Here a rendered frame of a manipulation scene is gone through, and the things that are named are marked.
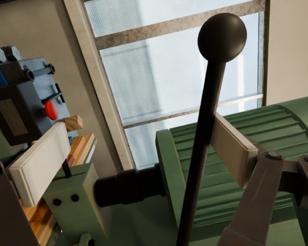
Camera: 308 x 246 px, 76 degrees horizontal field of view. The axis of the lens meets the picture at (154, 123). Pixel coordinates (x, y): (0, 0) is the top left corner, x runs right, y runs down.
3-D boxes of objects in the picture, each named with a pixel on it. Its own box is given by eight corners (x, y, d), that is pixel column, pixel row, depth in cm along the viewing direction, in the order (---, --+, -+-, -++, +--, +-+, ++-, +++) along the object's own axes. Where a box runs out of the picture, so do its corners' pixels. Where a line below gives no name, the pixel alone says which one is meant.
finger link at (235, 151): (247, 149, 12) (259, 149, 12) (209, 111, 18) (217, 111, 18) (241, 190, 13) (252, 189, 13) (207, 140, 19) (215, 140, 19)
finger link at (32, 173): (35, 208, 12) (22, 209, 12) (71, 150, 19) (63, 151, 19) (20, 167, 11) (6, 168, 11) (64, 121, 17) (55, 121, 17)
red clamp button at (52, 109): (48, 99, 31) (55, 97, 31) (56, 116, 32) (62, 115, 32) (39, 104, 28) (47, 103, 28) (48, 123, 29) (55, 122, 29)
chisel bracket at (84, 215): (49, 170, 38) (92, 160, 38) (76, 222, 43) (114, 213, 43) (30, 198, 31) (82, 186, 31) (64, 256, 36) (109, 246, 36)
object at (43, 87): (22, 60, 36) (52, 53, 36) (48, 115, 40) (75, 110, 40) (-36, 69, 24) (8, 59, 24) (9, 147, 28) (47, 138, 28)
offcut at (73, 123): (64, 127, 59) (77, 123, 59) (64, 117, 60) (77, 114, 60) (70, 131, 62) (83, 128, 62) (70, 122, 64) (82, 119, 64)
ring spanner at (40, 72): (50, 63, 37) (53, 62, 37) (54, 73, 38) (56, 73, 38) (21, 70, 28) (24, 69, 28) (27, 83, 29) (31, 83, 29)
